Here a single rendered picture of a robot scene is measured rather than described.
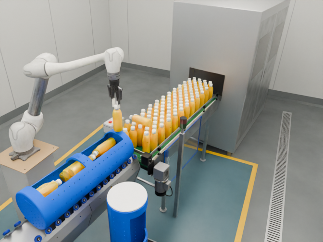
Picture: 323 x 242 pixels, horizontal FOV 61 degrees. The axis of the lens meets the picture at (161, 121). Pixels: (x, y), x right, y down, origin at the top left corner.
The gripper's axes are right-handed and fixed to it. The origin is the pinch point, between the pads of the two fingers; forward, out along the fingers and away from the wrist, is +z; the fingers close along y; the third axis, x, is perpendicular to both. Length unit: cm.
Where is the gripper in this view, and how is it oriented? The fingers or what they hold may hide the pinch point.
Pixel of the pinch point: (116, 103)
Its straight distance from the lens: 212.6
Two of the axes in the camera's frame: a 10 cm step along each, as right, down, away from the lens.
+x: 5.7, -4.2, 7.1
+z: -0.1, 8.5, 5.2
